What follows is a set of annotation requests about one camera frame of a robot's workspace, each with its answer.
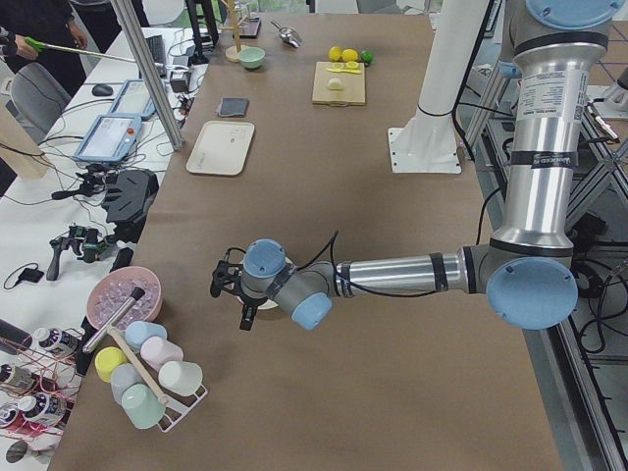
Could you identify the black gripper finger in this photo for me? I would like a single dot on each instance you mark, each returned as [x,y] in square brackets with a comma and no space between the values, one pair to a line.
[248,314]

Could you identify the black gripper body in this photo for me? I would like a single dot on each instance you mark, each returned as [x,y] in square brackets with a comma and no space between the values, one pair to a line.
[248,303]

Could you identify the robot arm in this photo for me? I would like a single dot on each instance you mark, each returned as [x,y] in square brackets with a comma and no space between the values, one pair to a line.
[524,269]

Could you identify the cream rabbit tray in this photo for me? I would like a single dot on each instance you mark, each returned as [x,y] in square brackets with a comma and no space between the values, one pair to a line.
[221,148]

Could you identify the metal muddler black tip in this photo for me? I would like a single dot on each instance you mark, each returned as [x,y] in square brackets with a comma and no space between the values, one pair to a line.
[90,344]

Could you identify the white cup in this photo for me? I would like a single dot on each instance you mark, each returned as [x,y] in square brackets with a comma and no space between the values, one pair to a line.
[181,377]

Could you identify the pink cup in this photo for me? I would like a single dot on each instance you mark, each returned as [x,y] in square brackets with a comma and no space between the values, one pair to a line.
[157,351]

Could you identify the blue cup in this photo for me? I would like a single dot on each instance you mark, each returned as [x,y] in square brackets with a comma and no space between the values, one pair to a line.
[138,332]

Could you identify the pink bowl of ice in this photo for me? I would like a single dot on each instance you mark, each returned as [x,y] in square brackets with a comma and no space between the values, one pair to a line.
[115,288]

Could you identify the white cup rack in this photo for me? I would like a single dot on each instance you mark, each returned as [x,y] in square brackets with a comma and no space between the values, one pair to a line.
[177,408]

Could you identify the mint green cup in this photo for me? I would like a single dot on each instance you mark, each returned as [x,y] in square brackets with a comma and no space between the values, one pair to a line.
[142,406]

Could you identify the grey cup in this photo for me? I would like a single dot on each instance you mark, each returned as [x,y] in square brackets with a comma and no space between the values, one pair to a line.
[122,378]

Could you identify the yellow cup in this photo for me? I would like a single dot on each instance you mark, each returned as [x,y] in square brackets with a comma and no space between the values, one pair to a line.
[107,360]

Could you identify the grey folded cloth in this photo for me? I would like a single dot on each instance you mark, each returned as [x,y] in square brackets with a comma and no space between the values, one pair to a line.
[232,107]

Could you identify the near blue teach pendant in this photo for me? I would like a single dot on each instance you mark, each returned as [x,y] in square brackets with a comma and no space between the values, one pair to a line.
[110,138]

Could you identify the blue teach pendant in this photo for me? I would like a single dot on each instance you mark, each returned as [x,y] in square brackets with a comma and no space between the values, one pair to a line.
[134,98]
[110,138]

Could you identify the far blue teach pendant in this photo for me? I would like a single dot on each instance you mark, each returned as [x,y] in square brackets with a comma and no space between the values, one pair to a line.
[134,98]

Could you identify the mint green bowl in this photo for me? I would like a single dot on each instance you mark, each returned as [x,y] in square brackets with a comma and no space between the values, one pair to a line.
[251,58]

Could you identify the wooden cutting board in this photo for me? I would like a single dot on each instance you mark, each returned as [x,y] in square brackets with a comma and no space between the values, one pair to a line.
[354,92]

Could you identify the wooden cup tree stand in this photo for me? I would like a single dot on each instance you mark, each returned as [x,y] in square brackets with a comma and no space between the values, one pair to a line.
[232,53]

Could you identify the computer mouse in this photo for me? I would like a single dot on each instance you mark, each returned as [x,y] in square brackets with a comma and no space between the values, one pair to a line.
[102,90]

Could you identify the yellow plastic knife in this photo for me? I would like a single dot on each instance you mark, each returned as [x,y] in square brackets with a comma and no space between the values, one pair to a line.
[344,71]

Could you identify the yellow lemon outer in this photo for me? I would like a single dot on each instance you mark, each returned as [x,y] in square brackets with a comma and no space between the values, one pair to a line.
[335,54]

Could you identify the metal scoop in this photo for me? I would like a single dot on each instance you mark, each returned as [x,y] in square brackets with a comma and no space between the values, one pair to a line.
[288,35]

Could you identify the yellow lemon near lime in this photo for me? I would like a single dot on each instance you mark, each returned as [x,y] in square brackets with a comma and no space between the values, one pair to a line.
[350,55]

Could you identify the green lime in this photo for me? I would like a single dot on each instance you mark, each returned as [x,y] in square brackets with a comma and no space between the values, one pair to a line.
[366,57]

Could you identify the aluminium frame post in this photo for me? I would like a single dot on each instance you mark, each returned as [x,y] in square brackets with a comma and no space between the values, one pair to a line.
[133,32]

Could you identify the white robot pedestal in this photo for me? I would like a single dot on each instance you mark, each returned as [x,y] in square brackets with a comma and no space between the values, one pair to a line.
[427,143]

